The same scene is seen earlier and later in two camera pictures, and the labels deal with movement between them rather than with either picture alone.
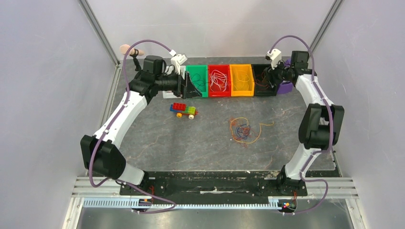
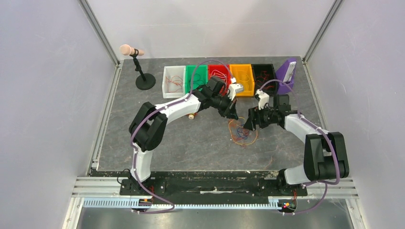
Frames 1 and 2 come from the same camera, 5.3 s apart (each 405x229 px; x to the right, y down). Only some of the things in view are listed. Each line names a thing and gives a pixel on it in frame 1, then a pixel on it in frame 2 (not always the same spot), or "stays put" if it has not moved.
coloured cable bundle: (241, 130) stays put
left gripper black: (186, 89) → (229, 111)
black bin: (260, 88) stays put
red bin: (219, 82) stays put
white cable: (219, 78) stays put
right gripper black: (273, 77) → (255, 117)
